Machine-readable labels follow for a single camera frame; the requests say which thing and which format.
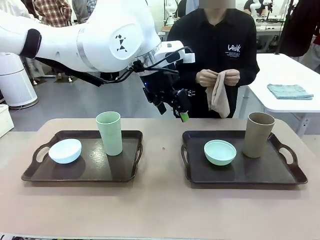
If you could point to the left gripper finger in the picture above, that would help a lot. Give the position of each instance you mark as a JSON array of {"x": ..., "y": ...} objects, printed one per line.
[
  {"x": 161, "y": 107},
  {"x": 182, "y": 105}
]

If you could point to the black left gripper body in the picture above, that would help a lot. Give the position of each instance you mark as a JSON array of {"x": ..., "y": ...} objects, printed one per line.
[{"x": 157, "y": 87}]

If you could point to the beige cloth mat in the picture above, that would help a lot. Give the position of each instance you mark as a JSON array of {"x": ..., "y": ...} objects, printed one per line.
[{"x": 220, "y": 100}]

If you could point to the light green cup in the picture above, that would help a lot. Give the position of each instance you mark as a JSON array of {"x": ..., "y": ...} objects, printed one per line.
[{"x": 110, "y": 137}]

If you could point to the mint green bowl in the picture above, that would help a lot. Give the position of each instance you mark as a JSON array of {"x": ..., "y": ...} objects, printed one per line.
[{"x": 220, "y": 156}]

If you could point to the brown cup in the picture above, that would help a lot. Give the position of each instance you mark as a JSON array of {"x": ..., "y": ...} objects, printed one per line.
[{"x": 258, "y": 140}]

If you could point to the light blue bowl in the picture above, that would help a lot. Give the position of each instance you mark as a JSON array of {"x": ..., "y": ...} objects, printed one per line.
[{"x": 65, "y": 152}]

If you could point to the teal cloth mat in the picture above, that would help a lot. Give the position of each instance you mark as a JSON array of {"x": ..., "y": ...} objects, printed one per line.
[{"x": 290, "y": 92}]

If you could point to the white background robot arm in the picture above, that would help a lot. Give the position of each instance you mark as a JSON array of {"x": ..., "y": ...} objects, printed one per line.
[
  {"x": 170, "y": 12},
  {"x": 252, "y": 7}
]

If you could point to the person's left forearm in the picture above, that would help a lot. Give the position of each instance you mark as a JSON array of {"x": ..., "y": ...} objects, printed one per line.
[{"x": 248, "y": 72}]

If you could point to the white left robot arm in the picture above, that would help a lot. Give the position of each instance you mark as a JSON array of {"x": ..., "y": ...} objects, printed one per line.
[{"x": 95, "y": 37}]

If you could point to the person's right forearm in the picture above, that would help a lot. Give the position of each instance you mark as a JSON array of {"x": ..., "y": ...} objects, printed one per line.
[{"x": 190, "y": 75}]

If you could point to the dark brown tray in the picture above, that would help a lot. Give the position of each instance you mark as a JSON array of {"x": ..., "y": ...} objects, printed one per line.
[
  {"x": 245, "y": 172},
  {"x": 82, "y": 170}
]

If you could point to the person's right hand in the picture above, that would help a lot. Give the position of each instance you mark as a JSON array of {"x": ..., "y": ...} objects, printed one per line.
[{"x": 205, "y": 77}]

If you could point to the person's left hand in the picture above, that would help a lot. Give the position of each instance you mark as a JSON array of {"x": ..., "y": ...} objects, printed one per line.
[{"x": 231, "y": 77}]

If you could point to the person in black shirt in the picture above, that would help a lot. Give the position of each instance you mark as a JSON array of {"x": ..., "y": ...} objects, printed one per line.
[{"x": 220, "y": 32}]

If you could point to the white table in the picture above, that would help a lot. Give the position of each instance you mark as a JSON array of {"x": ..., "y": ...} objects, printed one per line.
[{"x": 280, "y": 72}]

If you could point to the person in plaid shirt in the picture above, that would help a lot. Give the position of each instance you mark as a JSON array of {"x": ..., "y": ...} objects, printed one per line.
[{"x": 52, "y": 12}]

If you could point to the person in dark coat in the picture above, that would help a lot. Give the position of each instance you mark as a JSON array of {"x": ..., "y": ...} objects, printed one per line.
[{"x": 297, "y": 27}]

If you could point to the white air purifier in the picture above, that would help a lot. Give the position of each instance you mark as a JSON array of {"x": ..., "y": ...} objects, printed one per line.
[{"x": 17, "y": 85}]

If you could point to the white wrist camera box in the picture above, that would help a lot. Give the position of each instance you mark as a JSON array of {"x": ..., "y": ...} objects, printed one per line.
[{"x": 190, "y": 58}]

